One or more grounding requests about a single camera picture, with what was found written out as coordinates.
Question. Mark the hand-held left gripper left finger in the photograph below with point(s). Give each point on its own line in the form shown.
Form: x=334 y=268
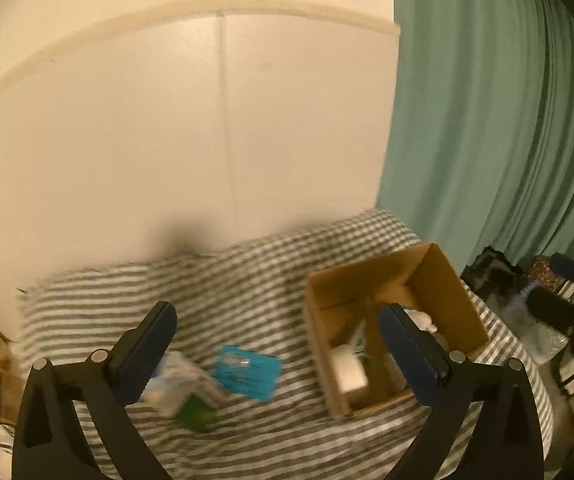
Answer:
x=139 y=355

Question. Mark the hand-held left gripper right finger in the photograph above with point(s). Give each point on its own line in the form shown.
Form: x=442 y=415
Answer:
x=424 y=362

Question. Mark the white and green packet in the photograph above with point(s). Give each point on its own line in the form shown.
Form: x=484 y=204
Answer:
x=187 y=390

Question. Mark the brown cardboard box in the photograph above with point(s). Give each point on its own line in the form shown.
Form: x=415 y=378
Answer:
x=429 y=280

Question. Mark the blue packet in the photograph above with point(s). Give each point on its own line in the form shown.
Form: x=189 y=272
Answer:
x=247 y=371

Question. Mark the white plastic item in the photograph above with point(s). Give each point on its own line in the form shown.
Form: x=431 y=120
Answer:
x=423 y=321

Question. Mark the clear plastic bag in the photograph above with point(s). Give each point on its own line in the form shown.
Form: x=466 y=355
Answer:
x=537 y=327

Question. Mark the grey striped blanket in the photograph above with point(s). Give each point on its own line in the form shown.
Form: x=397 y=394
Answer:
x=247 y=280

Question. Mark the dark clutter pile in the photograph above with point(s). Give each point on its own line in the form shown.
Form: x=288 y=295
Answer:
x=557 y=310

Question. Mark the green curtain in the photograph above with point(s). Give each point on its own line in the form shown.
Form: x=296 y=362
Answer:
x=487 y=110

